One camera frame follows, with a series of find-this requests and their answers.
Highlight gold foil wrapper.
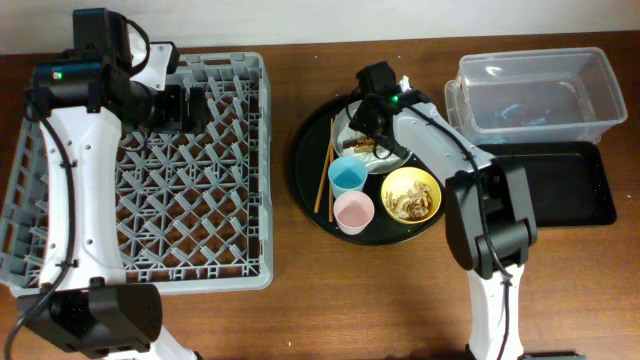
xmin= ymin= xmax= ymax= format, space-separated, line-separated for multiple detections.
xmin=353 ymin=137 xmax=382 ymax=153

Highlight white napkin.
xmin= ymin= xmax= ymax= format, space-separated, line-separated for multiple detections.
xmin=339 ymin=74 xmax=416 ymax=169

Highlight light blue cup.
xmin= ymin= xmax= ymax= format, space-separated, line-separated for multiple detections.
xmin=328 ymin=156 xmax=368 ymax=198

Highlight yellow bowl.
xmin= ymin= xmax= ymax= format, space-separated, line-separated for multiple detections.
xmin=380 ymin=167 xmax=443 ymax=225

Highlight brown food scraps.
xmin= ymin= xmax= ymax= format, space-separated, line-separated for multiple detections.
xmin=385 ymin=181 xmax=432 ymax=221

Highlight pink cup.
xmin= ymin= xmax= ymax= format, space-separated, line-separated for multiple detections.
xmin=333 ymin=191 xmax=375 ymax=235

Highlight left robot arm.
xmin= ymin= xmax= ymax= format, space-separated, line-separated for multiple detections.
xmin=17 ymin=8 xmax=207 ymax=359

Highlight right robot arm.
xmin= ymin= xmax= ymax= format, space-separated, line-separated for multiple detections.
xmin=346 ymin=62 xmax=538 ymax=360

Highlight grey dishwasher rack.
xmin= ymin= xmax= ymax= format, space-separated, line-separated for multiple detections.
xmin=1 ymin=52 xmax=273 ymax=297

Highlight round black tray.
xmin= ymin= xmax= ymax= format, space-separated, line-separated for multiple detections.
xmin=287 ymin=95 xmax=445 ymax=246

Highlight left wooden chopstick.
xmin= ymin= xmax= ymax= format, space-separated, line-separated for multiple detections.
xmin=314 ymin=118 xmax=335 ymax=213

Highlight clear plastic bin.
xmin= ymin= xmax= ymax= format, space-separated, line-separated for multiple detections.
xmin=444 ymin=47 xmax=628 ymax=145

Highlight black rectangular tray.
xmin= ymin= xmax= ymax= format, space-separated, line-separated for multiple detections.
xmin=481 ymin=142 xmax=617 ymax=227

